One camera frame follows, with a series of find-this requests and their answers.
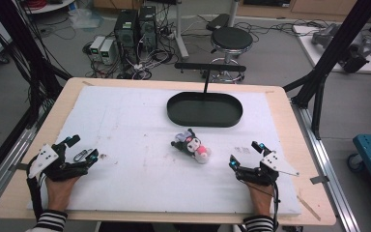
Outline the hand-held gripper cable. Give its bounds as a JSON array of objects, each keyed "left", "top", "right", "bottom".
[
  {"left": 238, "top": 178, "right": 280, "bottom": 232},
  {"left": 26, "top": 175, "right": 44, "bottom": 220}
]

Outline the large black computer tower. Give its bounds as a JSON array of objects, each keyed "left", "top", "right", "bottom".
[{"left": 113, "top": 9, "right": 140, "bottom": 64}]

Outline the white foam mat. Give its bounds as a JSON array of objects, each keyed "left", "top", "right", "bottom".
[{"left": 27, "top": 85, "right": 302, "bottom": 217}]

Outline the black foot pedal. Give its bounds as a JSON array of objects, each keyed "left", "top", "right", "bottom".
[{"left": 205, "top": 13, "right": 232, "bottom": 32}]

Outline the aluminium rail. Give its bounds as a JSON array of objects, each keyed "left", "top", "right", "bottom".
[
  {"left": 0, "top": 105, "right": 47, "bottom": 216},
  {"left": 290, "top": 101, "right": 362, "bottom": 232}
]

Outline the black and pink plush keychain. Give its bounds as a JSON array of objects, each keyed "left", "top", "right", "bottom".
[{"left": 170, "top": 128, "right": 213, "bottom": 165}]

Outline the grey tape strip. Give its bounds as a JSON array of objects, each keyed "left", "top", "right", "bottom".
[
  {"left": 8, "top": 162, "right": 31, "bottom": 172},
  {"left": 309, "top": 175, "right": 330, "bottom": 186}
]

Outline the small black computer tower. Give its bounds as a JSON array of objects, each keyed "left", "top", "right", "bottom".
[{"left": 138, "top": 5, "right": 158, "bottom": 53}]

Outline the left hand-held gripper cable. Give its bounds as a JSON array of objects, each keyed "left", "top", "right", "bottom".
[{"left": 26, "top": 175, "right": 44, "bottom": 220}]

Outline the right hand-held gripper cable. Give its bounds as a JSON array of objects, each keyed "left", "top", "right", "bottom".
[{"left": 238, "top": 178, "right": 280, "bottom": 232}]

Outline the person's right hand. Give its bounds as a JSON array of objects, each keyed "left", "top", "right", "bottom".
[{"left": 245, "top": 182, "right": 276, "bottom": 218}]

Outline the tangle of floor cables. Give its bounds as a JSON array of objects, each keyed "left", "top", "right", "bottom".
[{"left": 82, "top": 13, "right": 179, "bottom": 80}]

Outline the white desk leg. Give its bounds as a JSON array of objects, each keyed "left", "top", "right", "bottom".
[{"left": 173, "top": 0, "right": 190, "bottom": 61}]

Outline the thin wooden stick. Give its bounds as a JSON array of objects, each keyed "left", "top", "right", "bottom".
[{"left": 296, "top": 194, "right": 322, "bottom": 222}]

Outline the silver carabiner clip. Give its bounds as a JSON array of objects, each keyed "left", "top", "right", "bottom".
[{"left": 72, "top": 148, "right": 95, "bottom": 162}]

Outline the grey robot part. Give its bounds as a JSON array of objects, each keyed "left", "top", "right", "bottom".
[{"left": 311, "top": 22, "right": 371, "bottom": 73}]

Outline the person's left hand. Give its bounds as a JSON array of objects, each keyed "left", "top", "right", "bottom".
[{"left": 44, "top": 175, "right": 81, "bottom": 214}]

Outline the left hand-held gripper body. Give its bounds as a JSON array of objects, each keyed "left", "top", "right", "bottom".
[{"left": 27, "top": 141, "right": 91, "bottom": 182}]

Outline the white power supply unit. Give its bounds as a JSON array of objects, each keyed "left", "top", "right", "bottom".
[
  {"left": 89, "top": 36, "right": 106, "bottom": 61},
  {"left": 100, "top": 39, "right": 117, "bottom": 66}
]

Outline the black round stool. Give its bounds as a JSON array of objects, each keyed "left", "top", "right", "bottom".
[{"left": 210, "top": 26, "right": 254, "bottom": 83}]

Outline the black frame strut with cables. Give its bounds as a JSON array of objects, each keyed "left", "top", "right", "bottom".
[{"left": 0, "top": 0, "right": 72, "bottom": 130}]

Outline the clear plastic bag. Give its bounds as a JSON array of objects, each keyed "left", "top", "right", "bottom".
[{"left": 69, "top": 8, "right": 104, "bottom": 31}]

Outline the white round table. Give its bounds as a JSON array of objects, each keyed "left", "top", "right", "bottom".
[{"left": 21, "top": 0, "right": 75, "bottom": 15}]

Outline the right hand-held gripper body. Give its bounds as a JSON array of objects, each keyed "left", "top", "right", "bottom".
[{"left": 236, "top": 150, "right": 300, "bottom": 188}]

